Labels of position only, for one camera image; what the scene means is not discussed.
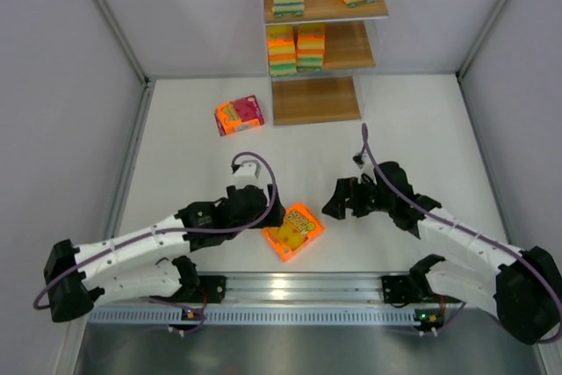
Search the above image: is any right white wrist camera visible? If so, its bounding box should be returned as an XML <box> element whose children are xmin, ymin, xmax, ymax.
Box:
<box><xmin>352</xmin><ymin>152</ymin><xmax>369</xmax><ymax>171</ymax></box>

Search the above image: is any orange green sponge pack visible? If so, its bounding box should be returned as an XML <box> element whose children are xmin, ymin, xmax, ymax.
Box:
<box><xmin>296</xmin><ymin>23</ymin><xmax>326</xmax><ymax>72</ymax></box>

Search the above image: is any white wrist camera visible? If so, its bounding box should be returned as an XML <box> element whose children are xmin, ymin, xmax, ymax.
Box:
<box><xmin>233</xmin><ymin>161</ymin><xmax>261</xmax><ymax>189</ymax></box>
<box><xmin>352</xmin><ymin>152</ymin><xmax>369</xmax><ymax>171</ymax></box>

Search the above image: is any pink orange sponge box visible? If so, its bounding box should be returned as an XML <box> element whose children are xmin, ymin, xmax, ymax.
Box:
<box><xmin>214</xmin><ymin>95</ymin><xmax>264</xmax><ymax>136</ymax></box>

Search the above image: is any white wire wooden shelf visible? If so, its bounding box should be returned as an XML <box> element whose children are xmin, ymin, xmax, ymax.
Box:
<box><xmin>262</xmin><ymin>0</ymin><xmax>389</xmax><ymax>126</ymax></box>

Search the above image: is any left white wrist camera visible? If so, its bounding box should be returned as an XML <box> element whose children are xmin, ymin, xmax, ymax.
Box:
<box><xmin>233</xmin><ymin>161</ymin><xmax>261</xmax><ymax>189</ymax></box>

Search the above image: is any orange scrub box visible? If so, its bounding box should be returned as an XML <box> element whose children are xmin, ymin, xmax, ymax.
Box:
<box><xmin>262</xmin><ymin>203</ymin><xmax>325</xmax><ymax>263</ymax></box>

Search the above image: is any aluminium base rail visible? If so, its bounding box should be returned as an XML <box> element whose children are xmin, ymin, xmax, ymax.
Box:
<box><xmin>85</xmin><ymin>272</ymin><xmax>459</xmax><ymax>328</ymax></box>

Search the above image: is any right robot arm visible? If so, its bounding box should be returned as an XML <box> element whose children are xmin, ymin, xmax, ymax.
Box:
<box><xmin>321</xmin><ymin>162</ymin><xmax>561</xmax><ymax>345</ymax></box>

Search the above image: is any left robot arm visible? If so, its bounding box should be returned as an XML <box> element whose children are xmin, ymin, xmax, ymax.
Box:
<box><xmin>33</xmin><ymin>184</ymin><xmax>285</xmax><ymax>323</ymax></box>

